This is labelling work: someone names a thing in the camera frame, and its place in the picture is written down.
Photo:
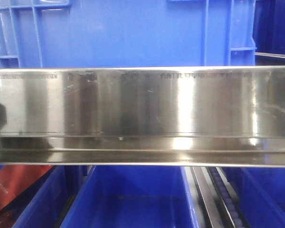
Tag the blue crate shelf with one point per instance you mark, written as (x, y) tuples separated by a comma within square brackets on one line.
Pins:
[(126, 33)]

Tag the blue bin lower left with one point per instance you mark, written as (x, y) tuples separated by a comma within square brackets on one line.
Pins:
[(46, 206)]

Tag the red package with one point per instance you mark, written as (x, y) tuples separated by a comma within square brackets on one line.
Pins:
[(14, 179)]

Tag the lower roller track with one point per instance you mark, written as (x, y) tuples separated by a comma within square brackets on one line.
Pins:
[(217, 205)]

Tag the blue bin lower centre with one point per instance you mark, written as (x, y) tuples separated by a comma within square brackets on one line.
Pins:
[(133, 197)]

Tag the blue bin lower right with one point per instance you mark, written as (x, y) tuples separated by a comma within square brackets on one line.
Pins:
[(261, 193)]

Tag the blue bin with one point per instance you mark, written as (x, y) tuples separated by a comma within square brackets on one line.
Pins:
[(46, 206), (133, 197), (261, 193)]

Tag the steel shelf front beam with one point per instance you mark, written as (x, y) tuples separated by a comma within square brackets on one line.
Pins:
[(198, 116)]

